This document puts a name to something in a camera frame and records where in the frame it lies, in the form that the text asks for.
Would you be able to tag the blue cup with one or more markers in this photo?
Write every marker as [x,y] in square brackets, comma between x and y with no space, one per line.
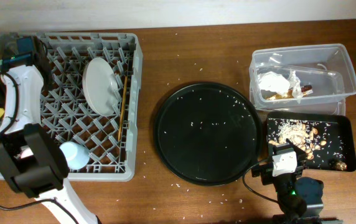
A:
[77,156]

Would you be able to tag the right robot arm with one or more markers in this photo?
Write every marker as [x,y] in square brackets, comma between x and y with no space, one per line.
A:
[298,197]

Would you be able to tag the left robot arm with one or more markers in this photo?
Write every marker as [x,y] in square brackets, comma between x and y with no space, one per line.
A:
[30,161]

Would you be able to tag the grey dishwasher rack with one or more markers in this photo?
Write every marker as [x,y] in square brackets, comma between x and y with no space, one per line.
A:
[65,114]

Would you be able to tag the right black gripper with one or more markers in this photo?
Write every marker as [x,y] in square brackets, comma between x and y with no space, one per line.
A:
[301,155]

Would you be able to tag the round black tray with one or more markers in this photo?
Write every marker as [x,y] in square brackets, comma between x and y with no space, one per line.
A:
[208,134]

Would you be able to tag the black rectangular tray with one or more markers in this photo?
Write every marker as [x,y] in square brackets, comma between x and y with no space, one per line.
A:
[344,128]

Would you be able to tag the grey plate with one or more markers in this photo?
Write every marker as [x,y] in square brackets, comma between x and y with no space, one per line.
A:
[99,86]

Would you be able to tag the pink cup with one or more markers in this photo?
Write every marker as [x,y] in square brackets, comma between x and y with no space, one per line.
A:
[26,152]

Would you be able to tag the food scraps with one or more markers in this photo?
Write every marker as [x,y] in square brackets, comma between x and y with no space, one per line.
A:
[320,140]

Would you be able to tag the gold snack wrapper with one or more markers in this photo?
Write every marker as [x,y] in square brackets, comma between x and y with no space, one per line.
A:
[305,90]

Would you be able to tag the wooden chopstick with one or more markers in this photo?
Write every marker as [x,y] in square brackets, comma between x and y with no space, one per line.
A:
[122,108]

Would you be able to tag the clear plastic bin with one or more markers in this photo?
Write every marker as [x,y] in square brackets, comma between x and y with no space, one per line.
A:
[327,68]

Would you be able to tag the white napkin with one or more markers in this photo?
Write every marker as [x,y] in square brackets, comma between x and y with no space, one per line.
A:
[289,87]

